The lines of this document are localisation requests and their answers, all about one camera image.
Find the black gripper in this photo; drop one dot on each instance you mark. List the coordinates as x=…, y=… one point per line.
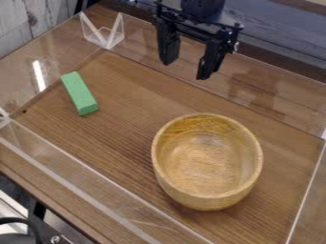
x=206, y=18

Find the green rectangular block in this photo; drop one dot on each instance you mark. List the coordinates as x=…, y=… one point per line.
x=79, y=93

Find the brown wooden bowl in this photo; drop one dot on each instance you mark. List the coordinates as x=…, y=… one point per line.
x=207, y=160

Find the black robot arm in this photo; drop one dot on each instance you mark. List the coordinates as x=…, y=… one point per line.
x=187, y=33

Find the clear acrylic corner bracket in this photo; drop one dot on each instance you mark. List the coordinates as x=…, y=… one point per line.
x=103, y=37

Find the clear acrylic front wall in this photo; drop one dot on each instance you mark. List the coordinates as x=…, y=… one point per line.
x=110, y=214

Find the black metal table bracket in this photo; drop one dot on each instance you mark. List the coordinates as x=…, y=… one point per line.
x=50, y=236

